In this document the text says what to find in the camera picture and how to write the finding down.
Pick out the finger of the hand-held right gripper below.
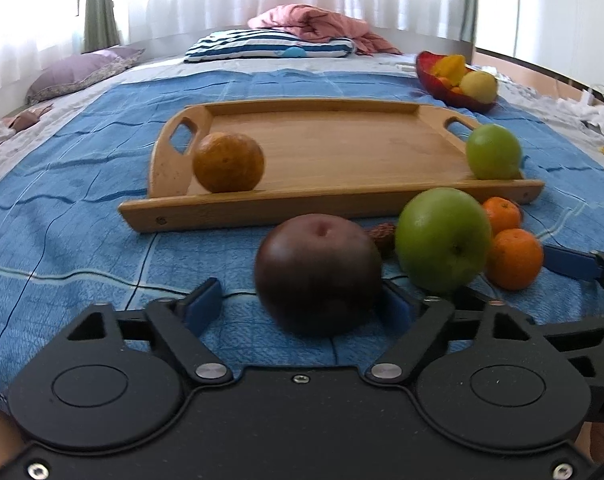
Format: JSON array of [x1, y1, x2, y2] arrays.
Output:
[[453, 284, 604, 391], [543, 245, 604, 311]]

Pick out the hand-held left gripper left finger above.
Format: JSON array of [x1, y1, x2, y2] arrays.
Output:
[[64, 277, 233, 387]]

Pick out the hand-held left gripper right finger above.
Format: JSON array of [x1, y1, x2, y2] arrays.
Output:
[[364, 280, 538, 387]]

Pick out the mandarin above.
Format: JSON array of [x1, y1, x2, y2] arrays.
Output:
[[484, 228, 544, 291], [482, 196, 523, 236]]

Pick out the red date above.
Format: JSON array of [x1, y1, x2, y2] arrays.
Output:
[[364, 223, 398, 261]]

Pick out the dark purple round fruit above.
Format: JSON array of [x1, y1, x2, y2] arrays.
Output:
[[254, 214, 383, 337]]

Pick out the small green apple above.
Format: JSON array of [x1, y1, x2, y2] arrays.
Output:
[[465, 124, 524, 180]]

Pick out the wooden tray with handles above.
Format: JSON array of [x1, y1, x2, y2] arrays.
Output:
[[118, 99, 545, 233]]

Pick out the large green apple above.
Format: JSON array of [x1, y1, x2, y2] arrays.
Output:
[[395, 188, 493, 295]]

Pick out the dull orange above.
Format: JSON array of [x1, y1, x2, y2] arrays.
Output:
[[192, 132, 265, 193]]

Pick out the white crumpled cloth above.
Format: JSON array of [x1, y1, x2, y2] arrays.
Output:
[[557, 92, 604, 148]]

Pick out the blue checked blanket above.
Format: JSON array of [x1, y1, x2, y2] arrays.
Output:
[[0, 67, 604, 411]]

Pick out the yellow mango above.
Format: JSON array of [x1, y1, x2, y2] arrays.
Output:
[[459, 71, 498, 104]]

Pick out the red glass bowl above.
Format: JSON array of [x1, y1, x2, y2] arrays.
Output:
[[415, 51, 498, 112]]

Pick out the yellow starfruit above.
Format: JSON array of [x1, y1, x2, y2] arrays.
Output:
[[432, 55, 468, 85]]

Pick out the pile of pink white clothes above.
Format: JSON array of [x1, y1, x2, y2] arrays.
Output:
[[0, 102, 55, 163]]

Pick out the purple pillow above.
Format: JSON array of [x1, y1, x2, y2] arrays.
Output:
[[26, 47, 145, 105]]

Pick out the blue white striped pillow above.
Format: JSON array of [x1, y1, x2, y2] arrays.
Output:
[[184, 30, 357, 63]]

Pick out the grey-green curtain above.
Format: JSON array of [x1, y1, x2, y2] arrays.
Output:
[[77, 0, 122, 53], [461, 0, 478, 50]]

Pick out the pink quilt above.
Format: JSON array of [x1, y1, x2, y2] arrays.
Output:
[[247, 4, 403, 56]]

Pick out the wooden bed frame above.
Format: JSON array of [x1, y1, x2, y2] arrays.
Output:
[[474, 47, 604, 107]]

